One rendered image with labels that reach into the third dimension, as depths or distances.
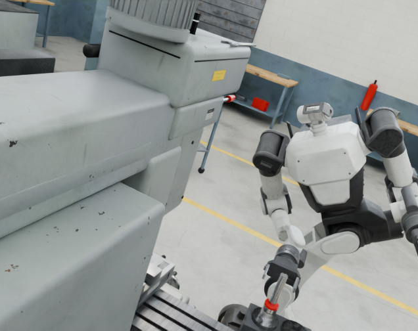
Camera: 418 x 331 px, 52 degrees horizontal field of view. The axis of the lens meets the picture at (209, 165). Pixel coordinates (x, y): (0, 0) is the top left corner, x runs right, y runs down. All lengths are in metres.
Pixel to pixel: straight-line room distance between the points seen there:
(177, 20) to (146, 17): 0.07
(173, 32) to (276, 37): 8.00
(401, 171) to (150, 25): 1.09
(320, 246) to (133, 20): 1.13
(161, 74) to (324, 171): 0.76
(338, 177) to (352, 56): 7.20
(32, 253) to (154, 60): 0.55
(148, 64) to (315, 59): 7.81
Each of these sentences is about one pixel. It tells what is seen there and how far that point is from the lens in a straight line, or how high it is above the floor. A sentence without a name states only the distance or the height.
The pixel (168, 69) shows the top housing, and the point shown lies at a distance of 1.07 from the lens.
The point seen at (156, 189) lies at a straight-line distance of 1.20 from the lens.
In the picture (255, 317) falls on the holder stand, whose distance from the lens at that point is 1.48.
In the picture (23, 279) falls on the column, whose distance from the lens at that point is 0.72.
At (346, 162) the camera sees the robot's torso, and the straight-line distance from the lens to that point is 1.58.
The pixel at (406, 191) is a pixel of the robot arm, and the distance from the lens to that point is 1.51.
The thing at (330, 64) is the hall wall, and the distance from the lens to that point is 8.78.
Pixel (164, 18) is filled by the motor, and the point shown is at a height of 1.94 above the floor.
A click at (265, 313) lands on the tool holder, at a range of 1.47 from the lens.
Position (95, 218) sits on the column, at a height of 1.56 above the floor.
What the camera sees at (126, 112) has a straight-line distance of 0.91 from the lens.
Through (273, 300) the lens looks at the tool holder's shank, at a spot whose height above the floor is 1.21.
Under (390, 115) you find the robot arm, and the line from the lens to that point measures 1.66.
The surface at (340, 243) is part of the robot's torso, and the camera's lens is 1.74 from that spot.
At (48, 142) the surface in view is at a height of 1.73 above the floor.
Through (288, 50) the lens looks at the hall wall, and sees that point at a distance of 8.92.
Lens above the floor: 2.03
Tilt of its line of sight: 22 degrees down
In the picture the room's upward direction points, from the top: 18 degrees clockwise
